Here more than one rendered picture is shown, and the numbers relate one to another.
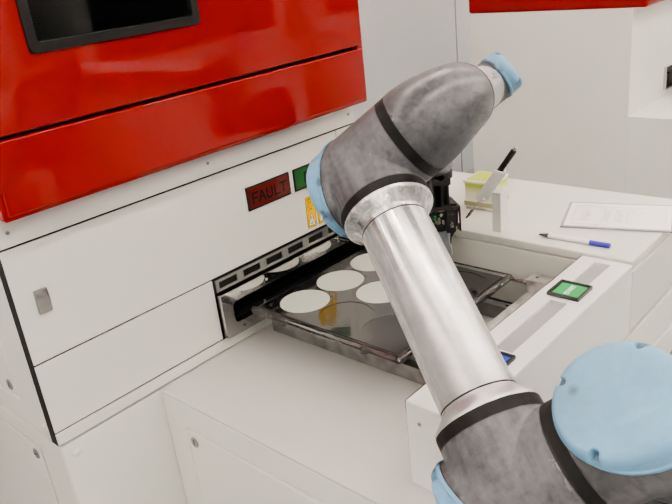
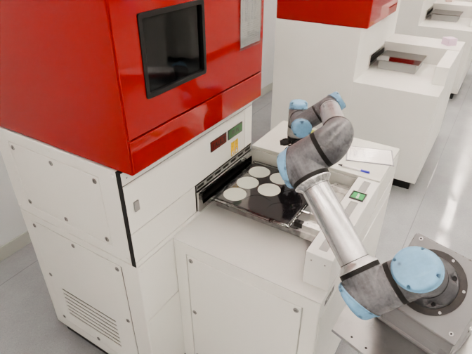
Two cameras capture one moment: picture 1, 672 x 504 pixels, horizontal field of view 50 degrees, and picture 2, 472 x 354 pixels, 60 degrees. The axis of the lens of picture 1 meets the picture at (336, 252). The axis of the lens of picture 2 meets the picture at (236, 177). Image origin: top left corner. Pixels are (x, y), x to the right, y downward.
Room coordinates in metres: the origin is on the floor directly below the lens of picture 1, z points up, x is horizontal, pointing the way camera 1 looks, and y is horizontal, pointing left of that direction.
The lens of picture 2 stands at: (-0.13, 0.37, 1.89)
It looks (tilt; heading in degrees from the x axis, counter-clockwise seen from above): 32 degrees down; 348
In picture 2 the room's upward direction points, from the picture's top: straight up
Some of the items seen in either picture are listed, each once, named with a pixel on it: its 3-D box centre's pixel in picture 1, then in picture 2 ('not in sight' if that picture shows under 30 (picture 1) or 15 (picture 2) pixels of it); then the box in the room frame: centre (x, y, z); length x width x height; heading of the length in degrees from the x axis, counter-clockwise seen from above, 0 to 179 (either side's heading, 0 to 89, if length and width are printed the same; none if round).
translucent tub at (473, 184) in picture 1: (486, 191); not in sight; (1.53, -0.35, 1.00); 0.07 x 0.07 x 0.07; 48
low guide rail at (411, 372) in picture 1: (369, 355); (267, 220); (1.16, -0.04, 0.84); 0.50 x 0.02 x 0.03; 46
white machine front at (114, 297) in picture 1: (223, 249); (199, 171); (1.30, 0.22, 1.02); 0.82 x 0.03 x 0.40; 136
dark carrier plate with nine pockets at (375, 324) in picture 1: (381, 292); (269, 189); (1.28, -0.08, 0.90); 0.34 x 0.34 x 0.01; 46
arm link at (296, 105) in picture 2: not in sight; (298, 114); (1.35, -0.21, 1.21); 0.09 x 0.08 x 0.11; 167
